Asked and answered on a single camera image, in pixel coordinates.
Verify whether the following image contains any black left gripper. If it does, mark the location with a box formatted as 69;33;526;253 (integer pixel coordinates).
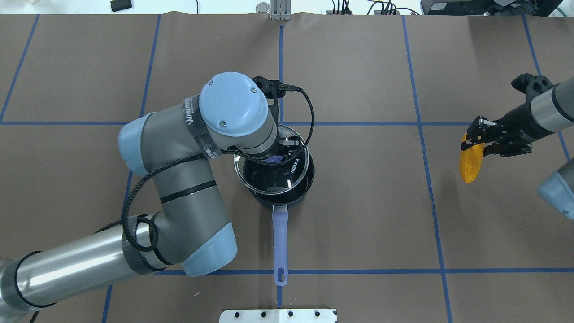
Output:
274;136;303;157

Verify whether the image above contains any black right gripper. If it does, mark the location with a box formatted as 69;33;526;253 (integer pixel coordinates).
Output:
461;73;554;157

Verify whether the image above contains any yellow plastic corn cob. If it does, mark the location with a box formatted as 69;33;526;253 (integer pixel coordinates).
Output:
459;153;483;183

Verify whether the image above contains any glass lid with blue knob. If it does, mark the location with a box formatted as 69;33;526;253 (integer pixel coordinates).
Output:
234;125;313;196

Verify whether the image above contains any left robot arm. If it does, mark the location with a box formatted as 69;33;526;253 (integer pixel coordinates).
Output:
1;71;315;323

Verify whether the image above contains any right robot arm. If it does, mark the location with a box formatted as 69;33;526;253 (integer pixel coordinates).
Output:
459;73;574;183

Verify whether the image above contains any brown paper table mat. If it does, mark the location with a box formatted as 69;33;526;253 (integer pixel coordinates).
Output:
1;13;573;323

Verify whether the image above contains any small black square device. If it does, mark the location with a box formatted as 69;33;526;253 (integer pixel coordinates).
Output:
109;0;133;13

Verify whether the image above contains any blue saucepan with handle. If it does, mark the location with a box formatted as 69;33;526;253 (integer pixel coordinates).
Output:
249;161;314;287

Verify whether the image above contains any aluminium frame post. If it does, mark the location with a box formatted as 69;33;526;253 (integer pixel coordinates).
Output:
270;0;292;21

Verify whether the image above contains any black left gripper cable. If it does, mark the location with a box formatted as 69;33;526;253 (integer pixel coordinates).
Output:
122;75;315;253

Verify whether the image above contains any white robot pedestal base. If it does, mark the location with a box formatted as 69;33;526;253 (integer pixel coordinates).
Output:
219;308;338;323

